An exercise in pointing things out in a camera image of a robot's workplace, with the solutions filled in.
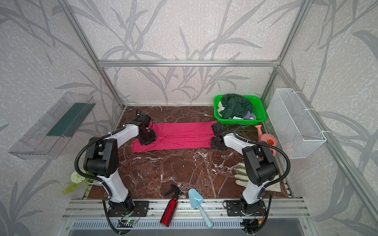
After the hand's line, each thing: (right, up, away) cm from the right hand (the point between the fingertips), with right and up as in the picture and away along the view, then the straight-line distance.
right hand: (215, 140), depth 97 cm
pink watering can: (+31, +3, -8) cm, 32 cm away
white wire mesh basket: (+31, +11, -34) cm, 47 cm away
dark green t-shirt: (+15, +24, +7) cm, 29 cm away
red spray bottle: (-25, -30, -26) cm, 47 cm away
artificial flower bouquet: (-69, -14, -27) cm, 75 cm away
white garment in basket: (+7, +23, +19) cm, 31 cm away
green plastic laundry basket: (+34, +23, +13) cm, 44 cm away
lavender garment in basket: (+26, +17, +11) cm, 33 cm away
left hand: (-39, +4, 0) cm, 39 cm away
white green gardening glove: (+13, -19, -14) cm, 27 cm away
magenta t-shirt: (-29, +3, +6) cm, 30 cm away
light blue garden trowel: (-13, -28, -20) cm, 37 cm away
